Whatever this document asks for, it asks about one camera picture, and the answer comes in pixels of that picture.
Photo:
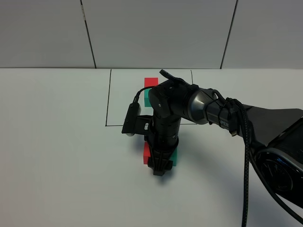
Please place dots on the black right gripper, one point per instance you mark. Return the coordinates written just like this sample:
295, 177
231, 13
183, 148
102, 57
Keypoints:
162, 137

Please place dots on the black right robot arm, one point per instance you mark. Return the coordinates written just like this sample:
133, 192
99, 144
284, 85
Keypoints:
273, 138

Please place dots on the green template cube block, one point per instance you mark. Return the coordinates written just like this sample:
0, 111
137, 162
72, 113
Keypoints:
146, 97

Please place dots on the red template cube block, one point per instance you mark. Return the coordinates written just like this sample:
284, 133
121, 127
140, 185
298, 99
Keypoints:
150, 82

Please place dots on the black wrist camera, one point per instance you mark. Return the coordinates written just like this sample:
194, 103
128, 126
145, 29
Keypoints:
129, 125

